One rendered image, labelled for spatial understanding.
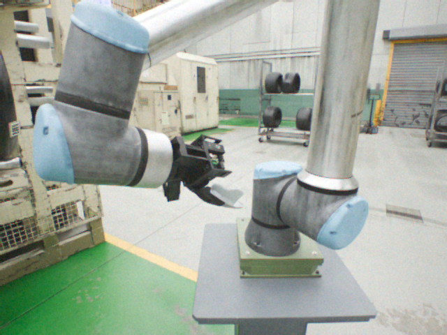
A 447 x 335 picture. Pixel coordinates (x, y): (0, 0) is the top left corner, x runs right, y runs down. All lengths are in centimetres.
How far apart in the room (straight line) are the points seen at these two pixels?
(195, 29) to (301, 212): 48
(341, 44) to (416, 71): 1100
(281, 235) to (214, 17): 61
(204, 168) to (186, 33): 25
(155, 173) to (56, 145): 13
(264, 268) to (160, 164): 57
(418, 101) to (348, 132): 1099
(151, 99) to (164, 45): 514
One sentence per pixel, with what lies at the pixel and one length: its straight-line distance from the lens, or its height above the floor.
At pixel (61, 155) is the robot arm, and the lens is 32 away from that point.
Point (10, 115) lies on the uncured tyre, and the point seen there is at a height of 109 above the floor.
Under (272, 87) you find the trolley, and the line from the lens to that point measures 612.
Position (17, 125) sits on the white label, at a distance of 117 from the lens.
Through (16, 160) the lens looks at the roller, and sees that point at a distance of 127.
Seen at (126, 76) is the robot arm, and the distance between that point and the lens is 33.
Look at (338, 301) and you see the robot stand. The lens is 85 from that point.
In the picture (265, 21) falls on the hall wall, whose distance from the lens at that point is 1275.
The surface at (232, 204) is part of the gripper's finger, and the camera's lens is 50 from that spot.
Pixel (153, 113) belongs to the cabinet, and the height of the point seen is 77.
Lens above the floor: 116
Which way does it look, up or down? 16 degrees down
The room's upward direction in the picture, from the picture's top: straight up
